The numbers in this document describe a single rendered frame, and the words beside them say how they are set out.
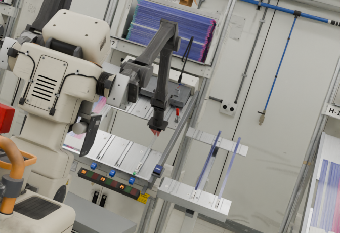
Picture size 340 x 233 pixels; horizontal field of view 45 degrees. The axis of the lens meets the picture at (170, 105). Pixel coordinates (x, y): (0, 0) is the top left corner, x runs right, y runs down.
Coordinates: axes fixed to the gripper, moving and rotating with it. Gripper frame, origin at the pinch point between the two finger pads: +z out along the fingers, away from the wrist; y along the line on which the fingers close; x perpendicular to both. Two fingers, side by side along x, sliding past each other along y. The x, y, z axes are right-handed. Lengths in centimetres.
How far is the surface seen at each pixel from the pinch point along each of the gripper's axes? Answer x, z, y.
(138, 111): -12.5, 0.3, 17.3
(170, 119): -14.1, 0.1, -2.3
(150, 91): -24.2, -6.9, 15.0
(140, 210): 21.5, 44.1, -1.4
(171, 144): 3.0, 0.5, -9.8
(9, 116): 13, 14, 90
